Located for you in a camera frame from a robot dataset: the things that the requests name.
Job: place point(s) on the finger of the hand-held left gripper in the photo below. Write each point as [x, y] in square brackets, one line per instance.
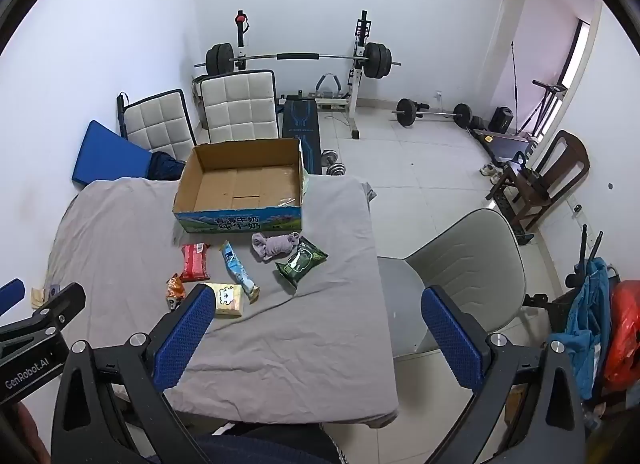
[60, 306]
[11, 294]

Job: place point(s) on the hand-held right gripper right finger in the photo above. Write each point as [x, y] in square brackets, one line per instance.
[450, 339]

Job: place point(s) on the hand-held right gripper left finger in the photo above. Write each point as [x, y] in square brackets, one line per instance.
[182, 339]

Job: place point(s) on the small beige packet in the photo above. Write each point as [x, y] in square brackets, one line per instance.
[39, 296]

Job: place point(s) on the small orange snack packet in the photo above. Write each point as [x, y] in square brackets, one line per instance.
[175, 291]

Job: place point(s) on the yellow tissue pack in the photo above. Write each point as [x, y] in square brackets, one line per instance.
[231, 300]

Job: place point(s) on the red snack packet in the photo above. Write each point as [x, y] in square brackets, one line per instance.
[195, 263]

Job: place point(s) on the beige plastic chair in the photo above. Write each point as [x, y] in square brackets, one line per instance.
[475, 264]

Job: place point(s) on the blue and white snack packet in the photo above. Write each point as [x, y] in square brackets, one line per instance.
[236, 269]

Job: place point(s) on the grey bed sheet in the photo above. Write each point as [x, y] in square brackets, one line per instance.
[300, 344]

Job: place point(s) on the grey purple socks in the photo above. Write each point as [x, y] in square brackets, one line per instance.
[272, 246]

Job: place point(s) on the person's dark trousers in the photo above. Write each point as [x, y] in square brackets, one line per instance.
[260, 446]

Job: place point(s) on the blue jacket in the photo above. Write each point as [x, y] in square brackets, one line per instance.
[587, 324]

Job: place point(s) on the green snack packet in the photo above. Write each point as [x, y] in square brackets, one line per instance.
[300, 261]

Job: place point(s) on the black pole stand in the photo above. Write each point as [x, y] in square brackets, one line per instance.
[585, 254]

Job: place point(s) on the blue foam mat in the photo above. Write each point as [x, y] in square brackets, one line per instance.
[107, 153]

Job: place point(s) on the open cardboard box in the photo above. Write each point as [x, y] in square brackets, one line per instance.
[240, 189]

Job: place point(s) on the dark blue cloth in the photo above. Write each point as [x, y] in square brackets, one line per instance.
[167, 167]

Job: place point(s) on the pair of light shoes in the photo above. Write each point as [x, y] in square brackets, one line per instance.
[491, 171]

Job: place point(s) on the red plastic bag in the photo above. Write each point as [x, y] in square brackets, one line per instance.
[622, 334]

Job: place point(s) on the black treadmill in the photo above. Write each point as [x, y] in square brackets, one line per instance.
[505, 143]

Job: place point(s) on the chrome dumbbell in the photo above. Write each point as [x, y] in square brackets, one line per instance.
[337, 168]
[330, 156]

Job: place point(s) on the white quilted chair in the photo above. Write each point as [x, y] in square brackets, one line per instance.
[240, 106]
[157, 123]

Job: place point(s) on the brown wooden chair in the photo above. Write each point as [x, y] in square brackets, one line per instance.
[565, 158]

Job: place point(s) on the black speaker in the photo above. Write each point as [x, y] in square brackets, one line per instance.
[501, 119]

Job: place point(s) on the short barbell with black plates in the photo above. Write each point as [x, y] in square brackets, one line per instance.
[407, 112]

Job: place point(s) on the black weight bench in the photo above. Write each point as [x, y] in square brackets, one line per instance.
[300, 123]

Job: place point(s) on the black tripod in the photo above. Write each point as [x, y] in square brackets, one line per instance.
[542, 98]

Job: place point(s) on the white barbell rack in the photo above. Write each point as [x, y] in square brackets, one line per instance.
[359, 78]

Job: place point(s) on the grey sit-up trainer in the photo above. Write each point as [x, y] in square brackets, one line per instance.
[327, 88]

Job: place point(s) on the long barbell with black plates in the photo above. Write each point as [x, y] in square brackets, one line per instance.
[297, 56]

